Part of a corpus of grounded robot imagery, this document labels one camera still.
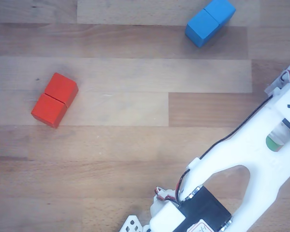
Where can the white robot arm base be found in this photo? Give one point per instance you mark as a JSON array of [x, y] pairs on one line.
[[133, 224]]

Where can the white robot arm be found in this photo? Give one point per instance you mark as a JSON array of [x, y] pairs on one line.
[[251, 149]]

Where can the long red wooden block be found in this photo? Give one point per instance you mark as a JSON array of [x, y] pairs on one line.
[[53, 101]]

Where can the long blue wooden block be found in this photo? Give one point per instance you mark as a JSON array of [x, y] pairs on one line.
[[207, 21]]

